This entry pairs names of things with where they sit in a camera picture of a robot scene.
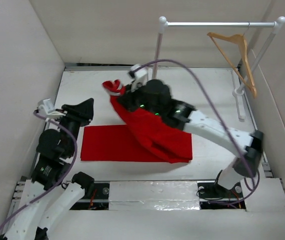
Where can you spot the white clothes rack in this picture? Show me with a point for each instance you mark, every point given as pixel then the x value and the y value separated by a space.
pixel 239 88

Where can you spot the red trousers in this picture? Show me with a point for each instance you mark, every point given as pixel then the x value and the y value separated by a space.
pixel 142 138

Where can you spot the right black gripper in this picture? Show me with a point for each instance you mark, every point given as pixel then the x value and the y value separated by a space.
pixel 126 100

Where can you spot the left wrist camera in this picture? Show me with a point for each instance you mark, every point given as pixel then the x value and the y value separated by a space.
pixel 46 110

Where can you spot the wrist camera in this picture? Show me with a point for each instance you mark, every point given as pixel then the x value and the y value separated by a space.
pixel 46 110
pixel 139 77

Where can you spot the silver tape strip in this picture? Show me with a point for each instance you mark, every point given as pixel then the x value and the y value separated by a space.
pixel 172 195

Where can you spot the wooden clothes hanger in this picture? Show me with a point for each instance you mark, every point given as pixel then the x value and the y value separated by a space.
pixel 240 41

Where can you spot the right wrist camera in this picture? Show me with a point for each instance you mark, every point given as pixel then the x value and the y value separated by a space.
pixel 139 77

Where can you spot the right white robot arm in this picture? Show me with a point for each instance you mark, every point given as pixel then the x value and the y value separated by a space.
pixel 152 105

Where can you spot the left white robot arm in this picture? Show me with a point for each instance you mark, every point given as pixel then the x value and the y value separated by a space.
pixel 48 198

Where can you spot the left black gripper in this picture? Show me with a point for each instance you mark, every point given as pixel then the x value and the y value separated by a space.
pixel 84 109

